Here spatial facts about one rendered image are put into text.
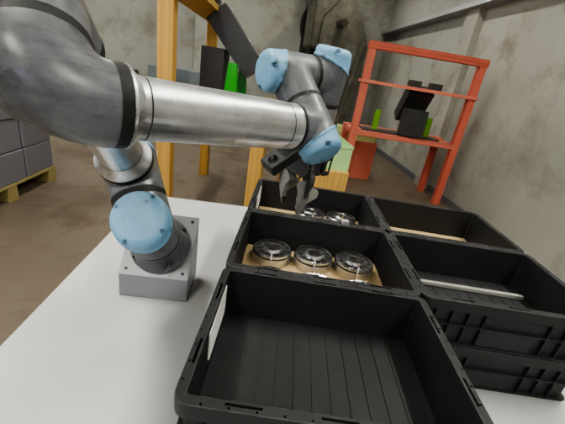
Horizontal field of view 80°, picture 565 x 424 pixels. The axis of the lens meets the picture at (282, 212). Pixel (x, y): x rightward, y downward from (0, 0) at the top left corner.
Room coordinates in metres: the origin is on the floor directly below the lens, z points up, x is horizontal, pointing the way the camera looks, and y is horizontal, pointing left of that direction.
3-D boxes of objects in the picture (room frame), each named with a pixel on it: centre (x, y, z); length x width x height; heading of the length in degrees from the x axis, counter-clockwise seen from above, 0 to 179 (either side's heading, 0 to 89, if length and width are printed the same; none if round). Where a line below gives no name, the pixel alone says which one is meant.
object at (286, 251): (0.79, 0.01, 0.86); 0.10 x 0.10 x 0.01
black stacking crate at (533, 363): (0.72, -0.50, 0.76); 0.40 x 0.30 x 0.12; 91
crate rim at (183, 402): (0.42, -0.11, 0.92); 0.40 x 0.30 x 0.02; 91
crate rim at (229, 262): (0.72, -0.10, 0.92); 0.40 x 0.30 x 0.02; 91
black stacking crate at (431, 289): (0.72, -0.50, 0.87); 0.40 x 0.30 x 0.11; 91
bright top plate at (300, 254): (0.79, -0.10, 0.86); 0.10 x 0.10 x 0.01
